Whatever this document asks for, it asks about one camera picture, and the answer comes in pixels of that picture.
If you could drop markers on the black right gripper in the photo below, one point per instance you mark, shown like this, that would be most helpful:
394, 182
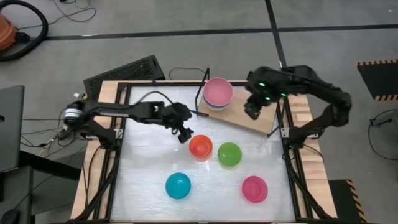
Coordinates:
258, 96

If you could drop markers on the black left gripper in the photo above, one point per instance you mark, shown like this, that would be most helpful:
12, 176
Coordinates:
177, 115

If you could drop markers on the small orange plastic bowl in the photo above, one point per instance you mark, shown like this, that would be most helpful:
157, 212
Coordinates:
201, 146

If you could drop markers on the large white bowl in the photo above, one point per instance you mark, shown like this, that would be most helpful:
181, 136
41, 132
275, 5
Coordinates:
217, 109

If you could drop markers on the large grey-blue bowl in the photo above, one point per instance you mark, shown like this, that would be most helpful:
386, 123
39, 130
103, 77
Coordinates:
207, 104

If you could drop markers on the large pink bowl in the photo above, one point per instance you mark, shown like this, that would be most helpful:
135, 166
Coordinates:
218, 90

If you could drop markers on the small green plastic bowl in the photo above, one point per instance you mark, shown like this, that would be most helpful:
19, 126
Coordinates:
229, 154

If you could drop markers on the small magenta plastic bowl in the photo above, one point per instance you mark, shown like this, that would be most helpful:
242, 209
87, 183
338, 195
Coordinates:
255, 189

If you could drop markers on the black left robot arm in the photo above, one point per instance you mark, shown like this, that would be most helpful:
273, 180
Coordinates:
124, 112

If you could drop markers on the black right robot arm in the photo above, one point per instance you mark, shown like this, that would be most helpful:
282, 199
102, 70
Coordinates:
335, 102

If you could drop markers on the small teal plastic bowl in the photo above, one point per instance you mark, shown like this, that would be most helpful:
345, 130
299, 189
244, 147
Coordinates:
178, 186

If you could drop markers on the black keyboard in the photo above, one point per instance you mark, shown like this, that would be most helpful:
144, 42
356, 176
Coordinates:
130, 73

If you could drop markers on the black mat with hazard stripes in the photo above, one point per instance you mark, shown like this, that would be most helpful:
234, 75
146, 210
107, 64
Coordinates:
342, 202
379, 79

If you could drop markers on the grey power brick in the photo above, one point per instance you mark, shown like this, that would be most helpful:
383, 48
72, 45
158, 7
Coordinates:
384, 119

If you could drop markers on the orange vacuum cleaner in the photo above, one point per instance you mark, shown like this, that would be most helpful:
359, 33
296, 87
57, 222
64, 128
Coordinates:
6, 31

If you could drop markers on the wooden shelf with black frame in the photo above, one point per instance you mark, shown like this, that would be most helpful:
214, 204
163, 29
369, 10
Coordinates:
245, 116

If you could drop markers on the black aluminium table frame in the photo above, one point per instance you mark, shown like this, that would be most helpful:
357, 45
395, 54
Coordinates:
155, 84

